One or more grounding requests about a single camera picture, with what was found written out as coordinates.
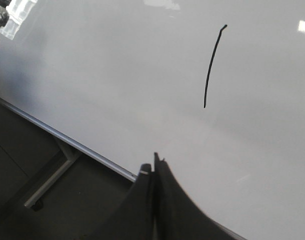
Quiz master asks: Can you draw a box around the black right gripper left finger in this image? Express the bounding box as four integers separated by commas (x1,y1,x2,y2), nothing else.
91,163,154,240

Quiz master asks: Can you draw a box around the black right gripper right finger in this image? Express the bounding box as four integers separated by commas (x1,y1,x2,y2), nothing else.
154,152,236,240

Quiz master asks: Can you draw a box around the white whiteboard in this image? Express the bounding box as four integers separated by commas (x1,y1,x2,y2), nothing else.
0,0,305,240

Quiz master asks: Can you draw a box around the grey metal stand leg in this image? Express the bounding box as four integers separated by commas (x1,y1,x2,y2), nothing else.
23,137,82,211

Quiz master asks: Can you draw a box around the grey aluminium marker tray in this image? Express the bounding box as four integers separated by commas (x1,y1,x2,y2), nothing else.
0,98,137,182

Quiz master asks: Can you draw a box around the black drawn marker line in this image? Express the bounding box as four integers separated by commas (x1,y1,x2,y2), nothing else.
203,24,228,109

